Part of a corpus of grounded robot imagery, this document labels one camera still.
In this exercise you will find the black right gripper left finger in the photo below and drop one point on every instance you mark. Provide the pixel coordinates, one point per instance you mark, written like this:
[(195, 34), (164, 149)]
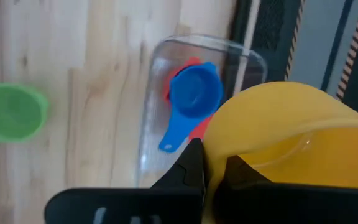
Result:
[(191, 168)]

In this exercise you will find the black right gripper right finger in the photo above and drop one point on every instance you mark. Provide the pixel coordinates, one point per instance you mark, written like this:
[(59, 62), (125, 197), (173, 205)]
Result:
[(241, 174)]

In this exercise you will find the red measuring cup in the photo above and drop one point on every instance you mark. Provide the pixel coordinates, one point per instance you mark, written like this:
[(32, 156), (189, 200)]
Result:
[(200, 129)]

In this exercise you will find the yellow measuring cup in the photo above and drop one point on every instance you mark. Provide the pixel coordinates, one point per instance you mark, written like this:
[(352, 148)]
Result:
[(275, 109)]

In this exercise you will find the blue measuring cup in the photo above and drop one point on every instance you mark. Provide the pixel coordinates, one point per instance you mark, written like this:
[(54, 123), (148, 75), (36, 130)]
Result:
[(194, 93)]

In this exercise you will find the green measuring cup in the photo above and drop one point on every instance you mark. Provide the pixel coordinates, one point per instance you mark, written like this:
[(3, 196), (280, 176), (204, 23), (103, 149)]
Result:
[(11, 112)]

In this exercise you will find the clear plastic basket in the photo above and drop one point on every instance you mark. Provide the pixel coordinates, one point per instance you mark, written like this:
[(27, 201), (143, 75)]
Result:
[(154, 130)]

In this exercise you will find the black perforated hazard-striped mat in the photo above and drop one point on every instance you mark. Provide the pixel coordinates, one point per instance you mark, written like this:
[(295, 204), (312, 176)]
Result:
[(275, 31)]

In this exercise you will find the black floor tape line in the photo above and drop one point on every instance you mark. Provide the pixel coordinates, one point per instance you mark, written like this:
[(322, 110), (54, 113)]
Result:
[(337, 43)]

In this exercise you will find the black aluminium table frame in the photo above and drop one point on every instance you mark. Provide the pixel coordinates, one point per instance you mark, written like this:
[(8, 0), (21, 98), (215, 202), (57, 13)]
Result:
[(239, 18)]

